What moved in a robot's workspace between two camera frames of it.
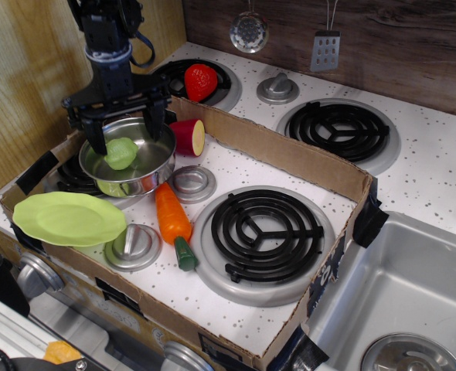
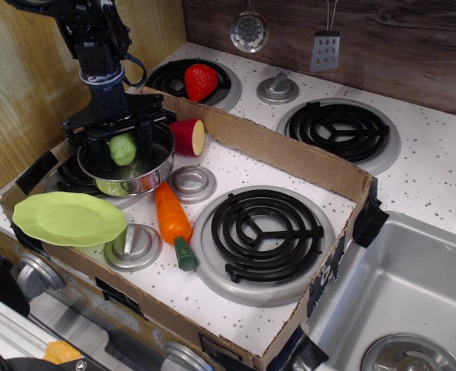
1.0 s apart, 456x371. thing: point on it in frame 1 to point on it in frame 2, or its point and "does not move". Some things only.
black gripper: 116,90 to 114,110
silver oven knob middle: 179,357 does not move
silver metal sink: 412,277 does not move
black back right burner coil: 342,127 does not move
